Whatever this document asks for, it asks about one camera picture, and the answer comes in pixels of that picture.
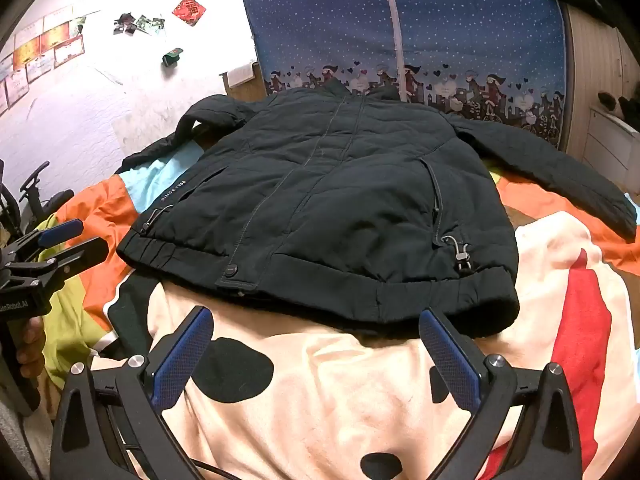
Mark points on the dark bundle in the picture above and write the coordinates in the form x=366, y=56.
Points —
x=629, y=108

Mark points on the small dark wall photo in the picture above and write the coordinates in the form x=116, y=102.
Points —
x=150, y=25
x=124, y=24

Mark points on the red paper wall decoration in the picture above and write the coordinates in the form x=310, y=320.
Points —
x=189, y=11

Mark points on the person's left hand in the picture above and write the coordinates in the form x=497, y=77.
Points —
x=31, y=345

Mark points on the white drawer cabinet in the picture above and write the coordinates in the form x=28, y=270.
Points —
x=610, y=145

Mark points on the row of wall certificates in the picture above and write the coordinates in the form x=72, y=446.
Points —
x=40, y=45

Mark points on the small round dark item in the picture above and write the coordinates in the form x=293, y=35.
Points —
x=607, y=101

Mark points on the blue patterned curtain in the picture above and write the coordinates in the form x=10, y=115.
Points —
x=325, y=20

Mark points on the black padded jacket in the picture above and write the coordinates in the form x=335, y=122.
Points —
x=325, y=200

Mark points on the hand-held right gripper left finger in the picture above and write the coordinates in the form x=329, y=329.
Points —
x=182, y=355

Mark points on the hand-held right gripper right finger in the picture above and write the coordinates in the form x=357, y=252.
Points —
x=450, y=355

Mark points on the white paper sheet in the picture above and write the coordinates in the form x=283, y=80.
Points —
x=242, y=74

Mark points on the wooden cabinet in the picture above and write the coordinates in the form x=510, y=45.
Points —
x=247, y=91

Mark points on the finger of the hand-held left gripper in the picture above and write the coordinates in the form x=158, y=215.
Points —
x=60, y=232
x=80, y=254

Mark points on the black exercise bike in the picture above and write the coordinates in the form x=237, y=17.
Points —
x=35, y=180

